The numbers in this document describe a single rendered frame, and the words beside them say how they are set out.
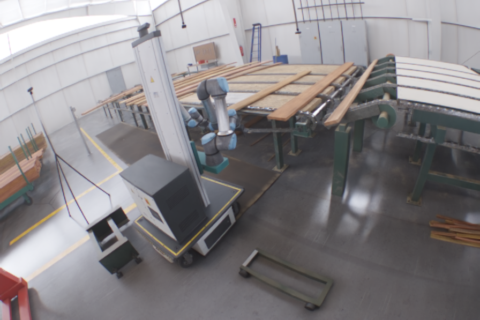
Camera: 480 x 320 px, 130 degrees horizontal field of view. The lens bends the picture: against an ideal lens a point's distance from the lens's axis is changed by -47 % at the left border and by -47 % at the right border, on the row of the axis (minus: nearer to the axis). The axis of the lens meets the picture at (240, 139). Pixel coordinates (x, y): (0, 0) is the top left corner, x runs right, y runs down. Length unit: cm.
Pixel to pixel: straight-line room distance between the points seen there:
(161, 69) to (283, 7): 777
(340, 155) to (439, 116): 97
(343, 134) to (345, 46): 569
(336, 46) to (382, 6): 224
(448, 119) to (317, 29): 632
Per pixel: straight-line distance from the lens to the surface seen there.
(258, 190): 244
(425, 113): 185
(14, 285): 319
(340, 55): 748
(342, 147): 199
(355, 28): 733
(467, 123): 196
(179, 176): 145
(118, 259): 217
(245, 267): 177
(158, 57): 144
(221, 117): 150
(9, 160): 827
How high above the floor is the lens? 158
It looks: 26 degrees down
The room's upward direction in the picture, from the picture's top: 11 degrees counter-clockwise
